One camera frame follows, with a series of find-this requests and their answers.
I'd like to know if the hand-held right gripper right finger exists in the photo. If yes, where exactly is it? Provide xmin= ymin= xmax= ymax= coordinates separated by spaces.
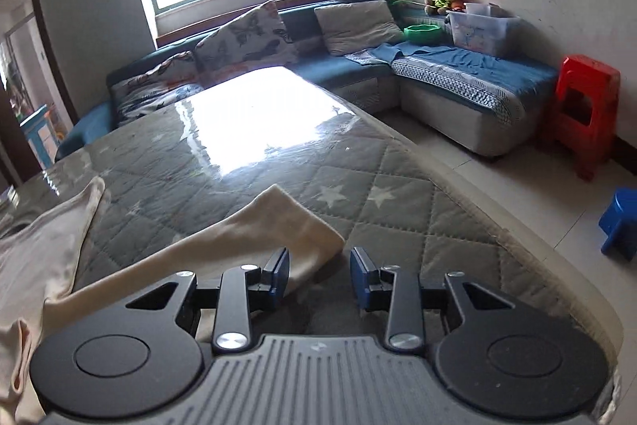
xmin=350 ymin=247 xmax=516 ymax=350

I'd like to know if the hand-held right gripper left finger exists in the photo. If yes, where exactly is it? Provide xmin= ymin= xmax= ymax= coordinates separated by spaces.
xmin=125 ymin=247 xmax=291 ymax=353

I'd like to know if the cream knit garment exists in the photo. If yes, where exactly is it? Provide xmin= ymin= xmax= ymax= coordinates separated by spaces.
xmin=0 ymin=176 xmax=346 ymax=421

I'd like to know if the grey quilted star table cover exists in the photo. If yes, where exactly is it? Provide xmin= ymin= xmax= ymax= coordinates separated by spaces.
xmin=0 ymin=65 xmax=625 ymax=425

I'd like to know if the blue corner sofa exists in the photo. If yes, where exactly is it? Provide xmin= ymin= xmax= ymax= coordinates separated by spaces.
xmin=55 ymin=0 xmax=559 ymax=162

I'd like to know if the flat butterfly print pillow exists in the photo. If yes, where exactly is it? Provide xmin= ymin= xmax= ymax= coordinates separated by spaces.
xmin=110 ymin=51 xmax=205 ymax=127

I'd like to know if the blue sofa cover cloth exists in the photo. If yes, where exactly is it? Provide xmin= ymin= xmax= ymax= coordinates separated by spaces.
xmin=348 ymin=41 xmax=558 ymax=112

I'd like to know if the large butterfly print pillow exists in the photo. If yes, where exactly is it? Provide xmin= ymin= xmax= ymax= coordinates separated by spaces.
xmin=194 ymin=0 xmax=299 ymax=74

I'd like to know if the grey pillow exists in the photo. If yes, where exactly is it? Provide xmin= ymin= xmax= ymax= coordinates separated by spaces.
xmin=313 ymin=0 xmax=405 ymax=56

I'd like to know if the green plastic bowl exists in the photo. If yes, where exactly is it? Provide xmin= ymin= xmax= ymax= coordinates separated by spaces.
xmin=403 ymin=24 xmax=443 ymax=43

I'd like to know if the blue plastic stool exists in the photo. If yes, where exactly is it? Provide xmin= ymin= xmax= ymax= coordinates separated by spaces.
xmin=598 ymin=187 xmax=637 ymax=261

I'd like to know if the clear plastic storage box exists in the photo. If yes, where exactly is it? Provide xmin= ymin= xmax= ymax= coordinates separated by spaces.
xmin=446 ymin=2 xmax=521 ymax=57

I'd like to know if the blue cabinet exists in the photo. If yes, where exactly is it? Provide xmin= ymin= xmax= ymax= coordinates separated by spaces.
xmin=20 ymin=104 xmax=63 ymax=169

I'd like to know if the red plastic stool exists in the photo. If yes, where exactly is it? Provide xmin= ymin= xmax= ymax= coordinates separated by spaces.
xmin=540 ymin=55 xmax=622 ymax=182

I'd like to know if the dark brown door frame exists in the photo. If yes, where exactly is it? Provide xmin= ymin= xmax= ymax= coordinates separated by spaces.
xmin=0 ymin=0 xmax=80 ymax=187

